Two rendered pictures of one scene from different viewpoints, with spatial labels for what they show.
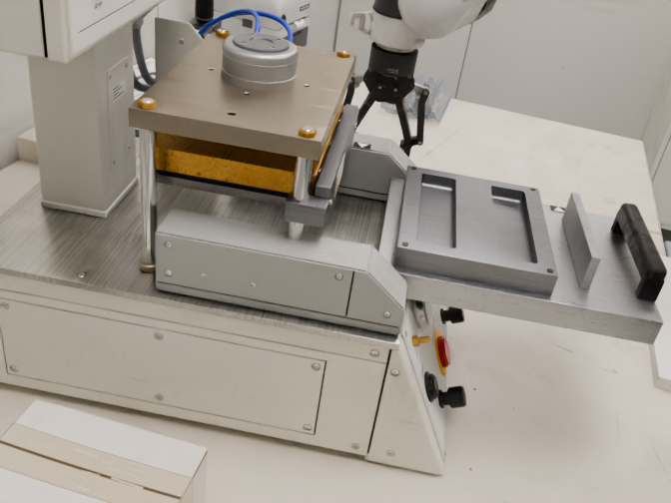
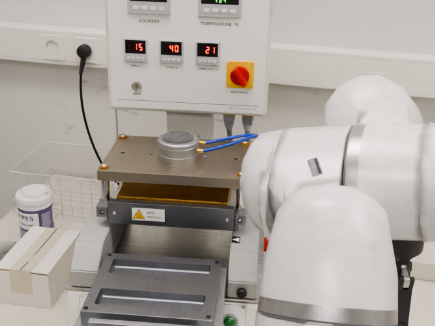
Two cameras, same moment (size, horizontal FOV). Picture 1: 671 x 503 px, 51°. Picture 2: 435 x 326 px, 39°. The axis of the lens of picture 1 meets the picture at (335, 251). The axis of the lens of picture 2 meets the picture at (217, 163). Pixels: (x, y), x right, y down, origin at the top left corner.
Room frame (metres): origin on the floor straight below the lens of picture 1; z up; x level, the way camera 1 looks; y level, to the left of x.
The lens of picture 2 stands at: (0.81, -0.98, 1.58)
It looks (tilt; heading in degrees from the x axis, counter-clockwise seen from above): 24 degrees down; 91
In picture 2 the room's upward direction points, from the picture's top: 2 degrees clockwise
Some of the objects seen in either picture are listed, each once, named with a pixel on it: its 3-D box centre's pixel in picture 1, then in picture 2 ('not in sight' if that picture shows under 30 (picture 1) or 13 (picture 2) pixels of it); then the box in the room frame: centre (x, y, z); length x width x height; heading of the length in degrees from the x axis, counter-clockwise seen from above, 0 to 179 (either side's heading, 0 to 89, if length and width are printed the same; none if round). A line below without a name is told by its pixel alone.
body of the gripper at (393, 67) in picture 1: (389, 74); (399, 251); (1.13, -0.04, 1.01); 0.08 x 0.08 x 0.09
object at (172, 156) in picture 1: (258, 113); (182, 176); (0.73, 0.11, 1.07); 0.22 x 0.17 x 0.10; 176
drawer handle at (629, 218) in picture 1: (637, 248); not in sight; (0.70, -0.33, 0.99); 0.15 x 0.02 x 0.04; 176
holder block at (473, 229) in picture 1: (472, 224); (155, 290); (0.71, -0.15, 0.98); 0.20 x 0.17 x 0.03; 176
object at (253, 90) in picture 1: (233, 89); (190, 161); (0.75, 0.14, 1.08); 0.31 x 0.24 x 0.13; 176
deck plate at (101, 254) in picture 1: (221, 219); (180, 229); (0.73, 0.14, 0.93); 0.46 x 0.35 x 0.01; 86
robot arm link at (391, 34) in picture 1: (386, 24); not in sight; (1.15, -0.03, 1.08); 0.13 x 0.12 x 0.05; 178
